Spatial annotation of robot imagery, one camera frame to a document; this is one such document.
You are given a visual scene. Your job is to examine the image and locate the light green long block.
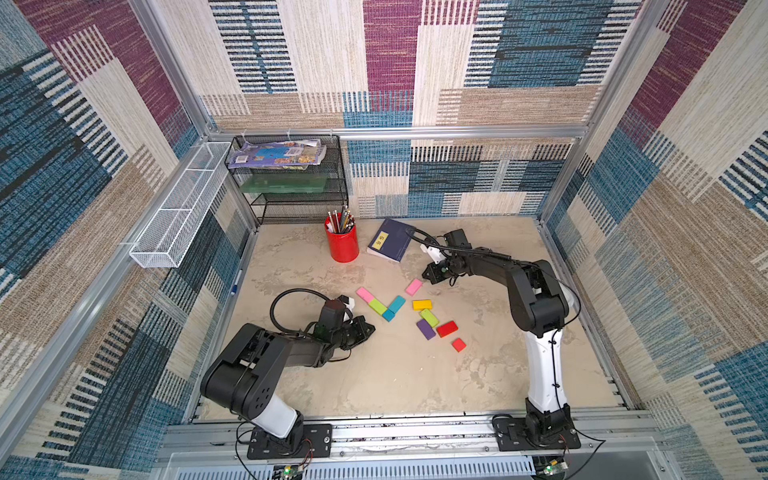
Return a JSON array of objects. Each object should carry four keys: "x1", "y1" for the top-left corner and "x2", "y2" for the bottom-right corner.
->
[{"x1": 368, "y1": 299, "x2": 389, "y2": 317}]

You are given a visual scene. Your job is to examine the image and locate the small red cube block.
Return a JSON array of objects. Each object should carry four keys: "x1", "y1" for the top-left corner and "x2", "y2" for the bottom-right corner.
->
[{"x1": 451, "y1": 338, "x2": 466, "y2": 352}]

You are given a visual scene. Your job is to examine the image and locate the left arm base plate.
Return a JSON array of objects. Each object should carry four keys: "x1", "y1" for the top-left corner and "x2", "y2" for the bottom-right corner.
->
[{"x1": 246, "y1": 423, "x2": 333, "y2": 460}]

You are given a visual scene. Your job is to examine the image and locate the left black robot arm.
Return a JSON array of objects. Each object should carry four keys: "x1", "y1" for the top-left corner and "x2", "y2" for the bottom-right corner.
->
[{"x1": 200, "y1": 296, "x2": 376, "y2": 446}]

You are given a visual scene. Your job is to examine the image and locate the white wire wall basket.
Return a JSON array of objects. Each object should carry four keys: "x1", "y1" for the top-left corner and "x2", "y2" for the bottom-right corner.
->
[{"x1": 130, "y1": 142, "x2": 228, "y2": 269}]

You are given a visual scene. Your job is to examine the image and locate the teal long block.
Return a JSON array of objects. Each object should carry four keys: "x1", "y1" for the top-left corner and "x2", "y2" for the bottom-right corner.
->
[{"x1": 388, "y1": 296, "x2": 406, "y2": 314}]

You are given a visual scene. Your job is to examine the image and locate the purple block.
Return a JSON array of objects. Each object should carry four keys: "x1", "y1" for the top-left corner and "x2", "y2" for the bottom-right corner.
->
[{"x1": 416, "y1": 319, "x2": 436, "y2": 340}]

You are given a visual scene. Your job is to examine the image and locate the pink long block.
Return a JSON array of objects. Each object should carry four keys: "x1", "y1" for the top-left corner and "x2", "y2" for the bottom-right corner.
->
[{"x1": 356, "y1": 287, "x2": 375, "y2": 303}]

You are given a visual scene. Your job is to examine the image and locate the black mesh shelf rack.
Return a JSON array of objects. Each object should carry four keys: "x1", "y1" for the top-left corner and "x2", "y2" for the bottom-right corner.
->
[{"x1": 225, "y1": 134, "x2": 349, "y2": 225}]

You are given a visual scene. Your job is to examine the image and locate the red long block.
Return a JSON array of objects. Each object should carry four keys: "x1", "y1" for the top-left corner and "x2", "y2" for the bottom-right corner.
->
[{"x1": 436, "y1": 321, "x2": 458, "y2": 338}]

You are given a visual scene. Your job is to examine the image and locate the red ribbed pencil cup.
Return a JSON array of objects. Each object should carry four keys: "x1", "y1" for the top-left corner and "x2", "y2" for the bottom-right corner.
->
[{"x1": 325, "y1": 216, "x2": 360, "y2": 263}]

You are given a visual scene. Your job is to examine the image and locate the blue pen by wall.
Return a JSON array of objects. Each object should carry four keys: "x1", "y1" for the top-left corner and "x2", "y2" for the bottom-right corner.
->
[{"x1": 230, "y1": 269, "x2": 243, "y2": 296}]

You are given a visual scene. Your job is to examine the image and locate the pencils in cup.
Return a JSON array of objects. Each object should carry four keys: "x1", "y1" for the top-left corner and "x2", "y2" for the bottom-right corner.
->
[{"x1": 326, "y1": 205, "x2": 355, "y2": 235}]

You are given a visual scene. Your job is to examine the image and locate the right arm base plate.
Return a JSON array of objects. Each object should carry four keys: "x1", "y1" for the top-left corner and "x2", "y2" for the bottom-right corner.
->
[{"x1": 491, "y1": 412, "x2": 582, "y2": 452}]

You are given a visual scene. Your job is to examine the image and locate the colourful magazine on rack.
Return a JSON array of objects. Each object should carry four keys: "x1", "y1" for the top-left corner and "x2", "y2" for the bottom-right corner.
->
[{"x1": 226, "y1": 139, "x2": 328, "y2": 170}]

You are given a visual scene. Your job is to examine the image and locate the green folder in rack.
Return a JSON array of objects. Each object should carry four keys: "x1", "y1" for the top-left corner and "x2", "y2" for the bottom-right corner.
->
[{"x1": 240, "y1": 174, "x2": 328, "y2": 195}]

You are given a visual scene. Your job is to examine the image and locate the yellow block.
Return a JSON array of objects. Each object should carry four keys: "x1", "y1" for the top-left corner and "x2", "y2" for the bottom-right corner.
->
[{"x1": 412, "y1": 300, "x2": 433, "y2": 311}]

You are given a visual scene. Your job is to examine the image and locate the dark blue notebook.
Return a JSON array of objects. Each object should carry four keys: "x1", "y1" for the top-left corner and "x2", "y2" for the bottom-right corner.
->
[{"x1": 367, "y1": 218, "x2": 414, "y2": 262}]

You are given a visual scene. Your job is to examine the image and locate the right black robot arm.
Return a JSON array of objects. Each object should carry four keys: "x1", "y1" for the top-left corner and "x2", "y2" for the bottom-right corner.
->
[{"x1": 410, "y1": 228, "x2": 580, "y2": 423}]

